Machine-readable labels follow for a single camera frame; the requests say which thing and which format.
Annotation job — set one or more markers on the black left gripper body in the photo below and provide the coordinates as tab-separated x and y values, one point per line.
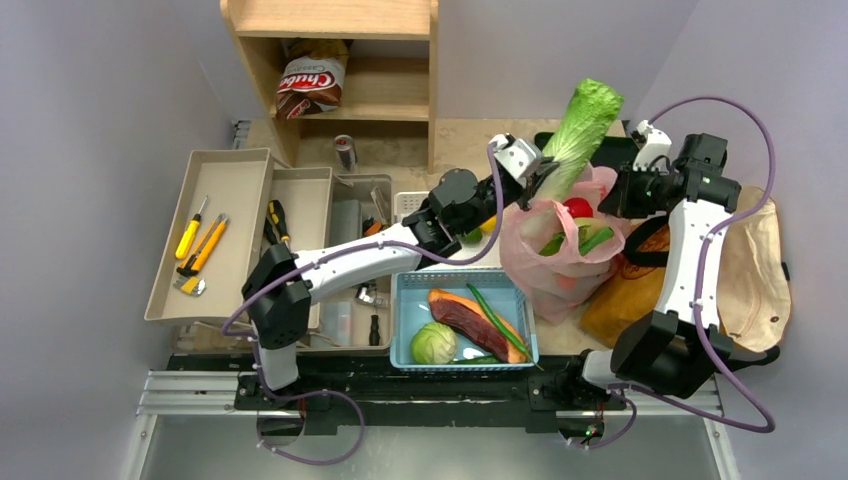
518	194

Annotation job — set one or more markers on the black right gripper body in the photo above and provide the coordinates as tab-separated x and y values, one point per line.
619	199

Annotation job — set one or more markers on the green cucumber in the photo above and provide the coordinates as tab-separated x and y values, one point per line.
588	239

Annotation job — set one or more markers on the pink plastic grocery bag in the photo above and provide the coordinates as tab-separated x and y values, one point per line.
557	285

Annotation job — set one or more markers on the green napa cabbage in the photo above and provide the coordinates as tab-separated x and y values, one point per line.
593	108

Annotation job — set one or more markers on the brown Trader Joe's bag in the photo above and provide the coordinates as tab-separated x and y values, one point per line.
753	292

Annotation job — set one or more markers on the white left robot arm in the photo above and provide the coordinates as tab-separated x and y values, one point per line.
281	289

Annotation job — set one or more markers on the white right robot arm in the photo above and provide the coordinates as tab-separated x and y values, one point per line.
668	349

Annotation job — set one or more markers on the yellow lemon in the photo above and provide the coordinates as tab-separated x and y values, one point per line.
488	227

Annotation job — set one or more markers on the black tray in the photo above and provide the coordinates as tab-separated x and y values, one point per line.
609	149

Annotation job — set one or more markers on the orange green mango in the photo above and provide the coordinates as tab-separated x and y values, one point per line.
474	237

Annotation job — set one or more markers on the white perforated basket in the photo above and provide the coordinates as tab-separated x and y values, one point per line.
406	203

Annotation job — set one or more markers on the long green bean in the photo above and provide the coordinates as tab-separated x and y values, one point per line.
495	320

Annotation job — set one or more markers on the blue perforated basket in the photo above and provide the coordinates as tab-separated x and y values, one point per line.
411	312

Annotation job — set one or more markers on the orange hex key set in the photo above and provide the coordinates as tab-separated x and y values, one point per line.
372	227

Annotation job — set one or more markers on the beige toolbox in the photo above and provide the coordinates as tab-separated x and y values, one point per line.
324	212

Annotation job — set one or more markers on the wooden shelf unit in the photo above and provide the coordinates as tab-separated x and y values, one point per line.
389	97

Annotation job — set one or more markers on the silver drink can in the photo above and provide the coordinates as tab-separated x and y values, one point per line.
345	151

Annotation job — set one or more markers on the grey plastic case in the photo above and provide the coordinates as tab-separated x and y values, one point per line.
345	222

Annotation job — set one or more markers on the small black screwdriver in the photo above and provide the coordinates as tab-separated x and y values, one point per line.
374	338

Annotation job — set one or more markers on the clear small parts box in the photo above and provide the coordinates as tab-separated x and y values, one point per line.
336	321

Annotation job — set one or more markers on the Chubs snack bag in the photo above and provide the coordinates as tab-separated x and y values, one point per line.
312	81

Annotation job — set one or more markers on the black yellow screwdriver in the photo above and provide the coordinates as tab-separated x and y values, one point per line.
269	234
277	218

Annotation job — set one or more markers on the beige toolbox tray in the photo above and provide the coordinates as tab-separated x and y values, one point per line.
239	184

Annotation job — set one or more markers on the orange utility knife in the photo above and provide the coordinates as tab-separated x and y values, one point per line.
196	261

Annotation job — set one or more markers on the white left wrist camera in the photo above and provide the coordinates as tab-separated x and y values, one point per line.
517	158

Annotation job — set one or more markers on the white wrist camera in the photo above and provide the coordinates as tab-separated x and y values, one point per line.
517	158
654	146

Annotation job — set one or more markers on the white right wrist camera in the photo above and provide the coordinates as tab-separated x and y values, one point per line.
654	146

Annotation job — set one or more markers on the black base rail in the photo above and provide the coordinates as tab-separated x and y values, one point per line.
347	390

